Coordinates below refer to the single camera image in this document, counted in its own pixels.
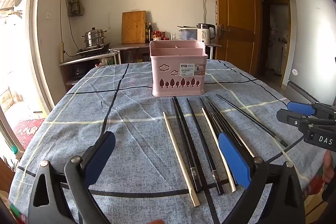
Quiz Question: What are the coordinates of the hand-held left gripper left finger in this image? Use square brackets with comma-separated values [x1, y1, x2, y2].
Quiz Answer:
[28, 131, 116, 224]

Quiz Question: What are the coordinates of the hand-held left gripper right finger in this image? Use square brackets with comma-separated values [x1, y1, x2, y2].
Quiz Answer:
[218, 132, 306, 224]

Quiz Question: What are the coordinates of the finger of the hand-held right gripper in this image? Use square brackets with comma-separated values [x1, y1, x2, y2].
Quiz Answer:
[287, 101, 336, 122]
[276, 109, 315, 135]

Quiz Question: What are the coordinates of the black chopstick with silver end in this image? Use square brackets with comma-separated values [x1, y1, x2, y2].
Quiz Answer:
[210, 108, 256, 159]

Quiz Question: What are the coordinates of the cream chopstick with silver end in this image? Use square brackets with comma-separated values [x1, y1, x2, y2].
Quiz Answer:
[201, 107, 237, 193]

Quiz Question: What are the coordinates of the plain black chopstick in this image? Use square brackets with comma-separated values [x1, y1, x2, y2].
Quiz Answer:
[205, 95, 246, 151]
[199, 97, 226, 136]

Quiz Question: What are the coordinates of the beige wooden chopstick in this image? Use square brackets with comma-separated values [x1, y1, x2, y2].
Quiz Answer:
[163, 112, 200, 207]

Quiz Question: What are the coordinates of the pink plastic chopstick basket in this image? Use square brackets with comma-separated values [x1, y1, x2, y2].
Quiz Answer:
[150, 40, 208, 97]

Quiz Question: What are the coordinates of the person's right hand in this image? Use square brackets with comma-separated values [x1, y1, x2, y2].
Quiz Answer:
[322, 151, 336, 185]

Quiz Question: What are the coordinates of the blue-grey checked tablecloth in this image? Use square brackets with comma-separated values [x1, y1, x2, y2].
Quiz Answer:
[8, 59, 328, 224]

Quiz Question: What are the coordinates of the silver refrigerator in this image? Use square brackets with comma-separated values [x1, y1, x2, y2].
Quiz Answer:
[281, 0, 336, 104]

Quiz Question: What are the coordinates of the red patterned rug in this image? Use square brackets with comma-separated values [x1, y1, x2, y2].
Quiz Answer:
[13, 119, 45, 151]

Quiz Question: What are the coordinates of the low stove stand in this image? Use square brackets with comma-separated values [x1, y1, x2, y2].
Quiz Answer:
[59, 52, 118, 85]

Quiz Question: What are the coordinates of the black gas stove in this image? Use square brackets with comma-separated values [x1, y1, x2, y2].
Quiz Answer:
[76, 42, 111, 57]

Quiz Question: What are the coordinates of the metal side table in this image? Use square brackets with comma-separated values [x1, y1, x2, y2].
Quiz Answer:
[109, 43, 222, 64]

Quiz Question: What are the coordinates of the brown wooden door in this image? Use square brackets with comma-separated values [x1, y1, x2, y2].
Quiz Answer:
[213, 0, 260, 75]

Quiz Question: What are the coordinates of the stainless steel steamer pot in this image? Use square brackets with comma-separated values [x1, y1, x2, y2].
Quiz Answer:
[81, 27, 108, 47]

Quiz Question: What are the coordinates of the white electric kettle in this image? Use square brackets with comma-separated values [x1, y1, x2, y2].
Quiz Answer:
[197, 23, 216, 44]

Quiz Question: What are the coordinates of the clear plastic container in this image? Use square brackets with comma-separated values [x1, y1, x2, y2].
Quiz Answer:
[180, 28, 198, 41]

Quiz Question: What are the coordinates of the bamboo cutting board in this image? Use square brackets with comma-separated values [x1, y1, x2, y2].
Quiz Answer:
[121, 10, 147, 44]

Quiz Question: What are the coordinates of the metal door handle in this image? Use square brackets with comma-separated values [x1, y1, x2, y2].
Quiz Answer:
[218, 25, 230, 41]

